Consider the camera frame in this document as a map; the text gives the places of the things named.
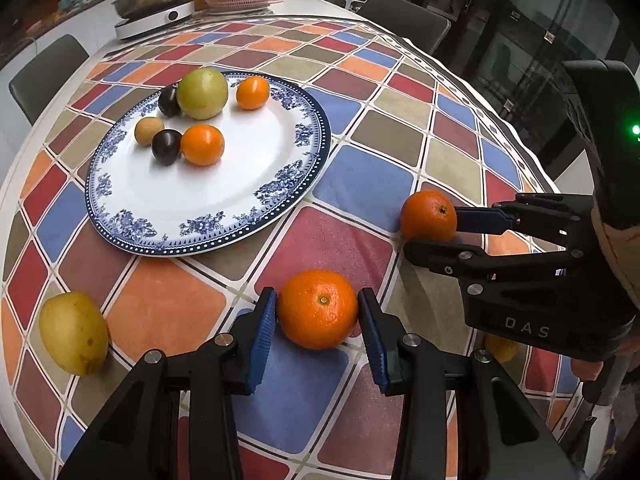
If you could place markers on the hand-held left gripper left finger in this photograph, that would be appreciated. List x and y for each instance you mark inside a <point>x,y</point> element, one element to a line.
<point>262,340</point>

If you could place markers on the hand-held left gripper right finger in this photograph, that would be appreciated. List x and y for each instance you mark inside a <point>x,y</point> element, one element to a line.
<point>375,345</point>

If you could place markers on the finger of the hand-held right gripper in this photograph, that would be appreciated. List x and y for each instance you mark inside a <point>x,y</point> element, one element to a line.
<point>480,221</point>
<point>445,255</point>

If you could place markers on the blue patterned white plate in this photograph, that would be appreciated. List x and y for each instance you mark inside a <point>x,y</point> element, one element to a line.
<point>225,175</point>

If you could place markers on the dark purple plum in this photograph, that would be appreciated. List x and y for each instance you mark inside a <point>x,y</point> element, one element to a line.
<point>166,146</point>
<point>169,102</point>

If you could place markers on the small tan round fruit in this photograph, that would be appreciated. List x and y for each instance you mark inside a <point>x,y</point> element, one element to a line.
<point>502,349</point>
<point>148,132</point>

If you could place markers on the small orange mandarin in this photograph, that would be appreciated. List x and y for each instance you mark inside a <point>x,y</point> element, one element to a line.
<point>252,92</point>

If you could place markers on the large green round fruit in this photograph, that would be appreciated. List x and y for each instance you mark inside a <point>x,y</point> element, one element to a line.
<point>202,92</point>

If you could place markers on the person's right hand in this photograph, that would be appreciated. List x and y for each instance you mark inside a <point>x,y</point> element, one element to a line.
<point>620,265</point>

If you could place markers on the colourful checkered tablecloth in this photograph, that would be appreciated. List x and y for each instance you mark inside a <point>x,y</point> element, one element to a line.
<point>350,185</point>

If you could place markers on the yellow pear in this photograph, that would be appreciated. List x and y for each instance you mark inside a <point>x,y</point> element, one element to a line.
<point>74,332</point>

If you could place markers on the black framed glass sliding door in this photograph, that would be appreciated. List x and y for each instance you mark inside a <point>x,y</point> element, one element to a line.
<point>525,20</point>

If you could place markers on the grey dining chair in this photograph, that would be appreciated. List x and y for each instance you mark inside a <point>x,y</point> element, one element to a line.
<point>45,75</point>
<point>405,20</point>

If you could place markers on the white induction cooker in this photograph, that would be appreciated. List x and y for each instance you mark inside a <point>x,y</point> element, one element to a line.
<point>155,22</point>

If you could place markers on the white kitchen counter cabinet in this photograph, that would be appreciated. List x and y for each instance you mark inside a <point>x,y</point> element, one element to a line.
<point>20,55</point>

